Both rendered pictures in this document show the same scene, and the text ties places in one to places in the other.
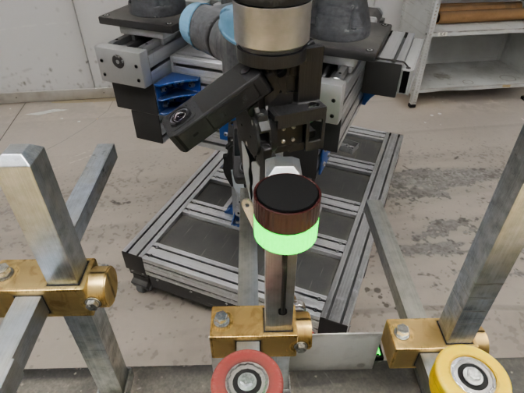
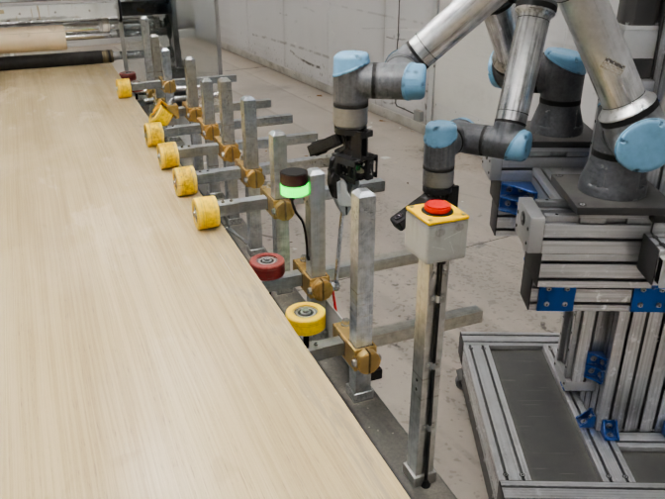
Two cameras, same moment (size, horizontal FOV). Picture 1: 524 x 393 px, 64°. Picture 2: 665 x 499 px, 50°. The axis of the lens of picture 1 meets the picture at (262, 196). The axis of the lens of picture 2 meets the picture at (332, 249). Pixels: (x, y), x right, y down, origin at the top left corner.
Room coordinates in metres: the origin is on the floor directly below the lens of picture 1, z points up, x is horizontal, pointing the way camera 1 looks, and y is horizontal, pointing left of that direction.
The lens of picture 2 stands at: (-0.15, -1.39, 1.63)
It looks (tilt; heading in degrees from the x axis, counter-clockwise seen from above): 25 degrees down; 69
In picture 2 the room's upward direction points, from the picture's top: straight up
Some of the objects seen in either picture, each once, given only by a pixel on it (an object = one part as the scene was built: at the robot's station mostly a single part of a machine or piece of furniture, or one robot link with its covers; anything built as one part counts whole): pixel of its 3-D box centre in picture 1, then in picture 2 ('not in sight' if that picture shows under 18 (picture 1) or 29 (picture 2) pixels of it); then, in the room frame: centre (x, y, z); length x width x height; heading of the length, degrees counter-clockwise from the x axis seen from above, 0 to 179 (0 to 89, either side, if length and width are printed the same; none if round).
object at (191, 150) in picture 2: not in sight; (243, 144); (0.38, 0.77, 0.95); 0.50 x 0.04 x 0.04; 1
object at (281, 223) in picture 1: (286, 202); (294, 176); (0.29, -0.02, 1.11); 0.06 x 0.06 x 0.02
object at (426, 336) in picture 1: (433, 342); (355, 347); (0.35, -0.25, 0.81); 0.14 x 0.06 x 0.05; 91
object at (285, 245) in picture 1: (285, 223); (294, 187); (0.29, -0.02, 1.09); 0.06 x 0.06 x 0.02
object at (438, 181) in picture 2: not in sight; (436, 176); (0.67, 0.03, 1.05); 0.08 x 0.08 x 0.05
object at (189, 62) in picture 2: not in sight; (194, 121); (0.31, 1.23, 0.91); 0.04 x 0.04 x 0.48; 1
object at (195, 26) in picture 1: (218, 28); (462, 137); (0.76, 0.08, 1.12); 0.11 x 0.11 x 0.08; 38
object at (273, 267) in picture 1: (277, 313); (316, 267); (0.34, -0.02, 0.88); 0.04 x 0.04 x 0.48; 1
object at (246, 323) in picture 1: (260, 332); (311, 278); (0.34, 0.00, 0.85); 0.14 x 0.06 x 0.05; 91
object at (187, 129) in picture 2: not in sight; (224, 124); (0.38, 1.02, 0.95); 0.50 x 0.04 x 0.04; 1
